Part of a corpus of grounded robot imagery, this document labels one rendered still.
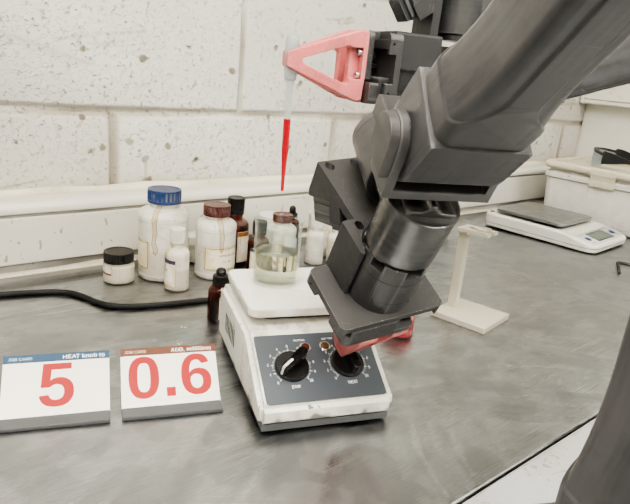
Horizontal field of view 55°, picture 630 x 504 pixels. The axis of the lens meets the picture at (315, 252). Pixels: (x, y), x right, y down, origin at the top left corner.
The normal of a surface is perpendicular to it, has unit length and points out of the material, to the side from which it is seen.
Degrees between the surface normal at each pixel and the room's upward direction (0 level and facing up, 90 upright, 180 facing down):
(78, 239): 90
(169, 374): 40
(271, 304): 0
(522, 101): 142
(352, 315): 31
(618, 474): 81
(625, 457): 83
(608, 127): 90
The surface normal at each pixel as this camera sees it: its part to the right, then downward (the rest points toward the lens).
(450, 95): -0.88, -0.05
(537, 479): 0.09, -0.95
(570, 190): -0.72, 0.20
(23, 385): 0.28, -0.53
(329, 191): -0.88, 0.17
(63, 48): 0.64, 0.29
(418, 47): 0.30, 0.32
